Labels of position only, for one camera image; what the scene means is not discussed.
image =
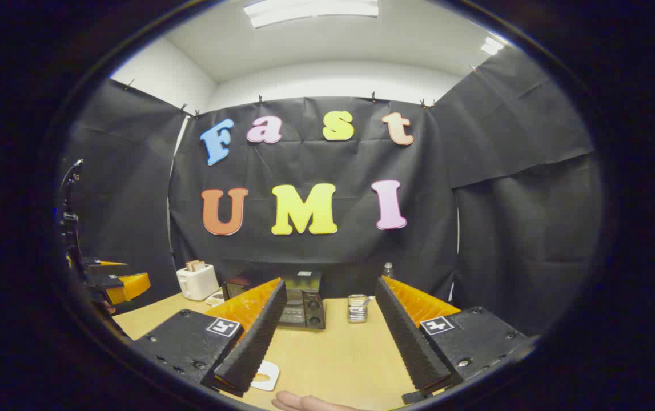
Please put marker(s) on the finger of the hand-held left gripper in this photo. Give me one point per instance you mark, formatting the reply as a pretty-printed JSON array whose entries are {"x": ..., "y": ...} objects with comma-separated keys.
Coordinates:
[
  {"x": 127, "y": 287},
  {"x": 105, "y": 268}
]

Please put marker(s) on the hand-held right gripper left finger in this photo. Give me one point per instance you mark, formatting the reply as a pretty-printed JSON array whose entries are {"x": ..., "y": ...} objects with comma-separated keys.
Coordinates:
[{"x": 256, "y": 337}]

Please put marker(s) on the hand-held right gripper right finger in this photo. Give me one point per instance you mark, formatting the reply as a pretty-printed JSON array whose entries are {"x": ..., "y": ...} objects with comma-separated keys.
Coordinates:
[{"x": 404, "y": 334}]

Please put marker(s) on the black electric oven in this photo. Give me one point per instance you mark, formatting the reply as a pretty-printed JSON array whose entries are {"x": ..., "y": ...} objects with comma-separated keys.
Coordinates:
[{"x": 306, "y": 302}]

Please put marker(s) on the white plate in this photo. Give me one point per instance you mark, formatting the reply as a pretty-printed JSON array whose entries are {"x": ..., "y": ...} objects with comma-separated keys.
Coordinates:
[{"x": 270, "y": 370}]

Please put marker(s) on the small patterned dish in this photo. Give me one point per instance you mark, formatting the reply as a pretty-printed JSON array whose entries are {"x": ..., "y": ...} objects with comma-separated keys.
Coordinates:
[{"x": 215, "y": 298}]

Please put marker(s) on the clear plastic bottle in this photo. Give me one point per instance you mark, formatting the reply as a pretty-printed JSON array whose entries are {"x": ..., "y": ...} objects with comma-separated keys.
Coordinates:
[{"x": 388, "y": 270}]

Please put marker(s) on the white toaster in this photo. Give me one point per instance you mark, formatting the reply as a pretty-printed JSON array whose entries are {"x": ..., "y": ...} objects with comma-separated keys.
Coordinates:
[{"x": 197, "y": 282}]

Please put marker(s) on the toast slice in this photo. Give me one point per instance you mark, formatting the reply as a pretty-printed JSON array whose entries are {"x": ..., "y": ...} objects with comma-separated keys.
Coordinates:
[{"x": 195, "y": 265}]

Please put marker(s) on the black backdrop cloth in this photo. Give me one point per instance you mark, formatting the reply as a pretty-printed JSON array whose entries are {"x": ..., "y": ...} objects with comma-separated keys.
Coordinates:
[{"x": 316, "y": 251}]

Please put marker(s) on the small ceiling light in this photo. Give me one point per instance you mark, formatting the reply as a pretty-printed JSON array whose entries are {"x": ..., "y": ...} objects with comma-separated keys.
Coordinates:
[{"x": 491, "y": 45}]

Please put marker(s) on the long ceiling light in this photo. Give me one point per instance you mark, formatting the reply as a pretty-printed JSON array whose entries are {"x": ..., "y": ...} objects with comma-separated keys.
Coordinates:
[{"x": 313, "y": 10}]

